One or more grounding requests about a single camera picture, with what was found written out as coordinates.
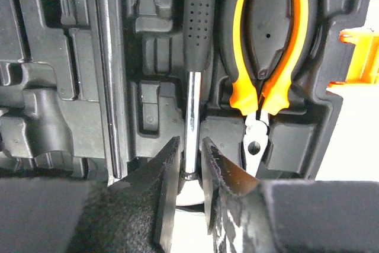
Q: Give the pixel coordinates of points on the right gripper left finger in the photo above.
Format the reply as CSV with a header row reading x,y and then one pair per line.
x,y
135,214

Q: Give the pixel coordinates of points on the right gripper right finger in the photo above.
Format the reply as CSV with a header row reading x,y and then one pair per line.
x,y
245,214

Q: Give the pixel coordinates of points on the orange handled pliers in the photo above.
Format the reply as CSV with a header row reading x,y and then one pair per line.
x,y
261,42

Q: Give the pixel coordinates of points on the black plastic tool case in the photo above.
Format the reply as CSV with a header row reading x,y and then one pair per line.
x,y
95,88

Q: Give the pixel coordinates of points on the steel claw hammer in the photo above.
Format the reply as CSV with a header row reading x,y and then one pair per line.
x,y
198,20

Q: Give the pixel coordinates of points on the floral table cloth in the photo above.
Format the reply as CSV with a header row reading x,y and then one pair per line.
x,y
351,138

